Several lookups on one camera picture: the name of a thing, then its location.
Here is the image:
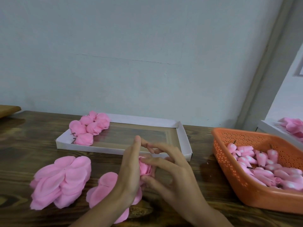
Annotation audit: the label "person's right hand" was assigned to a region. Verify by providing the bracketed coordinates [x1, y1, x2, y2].
[138, 142, 209, 224]

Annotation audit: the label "person's left hand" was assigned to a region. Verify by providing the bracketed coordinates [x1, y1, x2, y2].
[114, 135, 162, 208]

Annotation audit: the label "stack of pink petals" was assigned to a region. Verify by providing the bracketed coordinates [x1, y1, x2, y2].
[30, 155, 92, 210]
[86, 172, 143, 224]

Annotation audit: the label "white shallow tray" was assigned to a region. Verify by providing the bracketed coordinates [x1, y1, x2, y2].
[56, 113, 193, 162]

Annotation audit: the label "pink petal flower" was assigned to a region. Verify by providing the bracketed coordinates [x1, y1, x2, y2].
[96, 112, 111, 131]

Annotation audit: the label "group of finished pink roses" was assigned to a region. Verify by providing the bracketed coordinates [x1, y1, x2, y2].
[68, 111, 111, 147]

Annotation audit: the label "pink rose buds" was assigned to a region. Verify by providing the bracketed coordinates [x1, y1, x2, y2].
[226, 142, 303, 191]

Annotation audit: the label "pile of pink petals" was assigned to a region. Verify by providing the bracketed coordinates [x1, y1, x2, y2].
[278, 117, 303, 142]

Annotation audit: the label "orange plastic basket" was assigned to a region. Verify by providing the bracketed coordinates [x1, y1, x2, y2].
[211, 128, 303, 215]

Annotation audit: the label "grey door frame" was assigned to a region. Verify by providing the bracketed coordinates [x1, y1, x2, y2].
[237, 0, 303, 131]

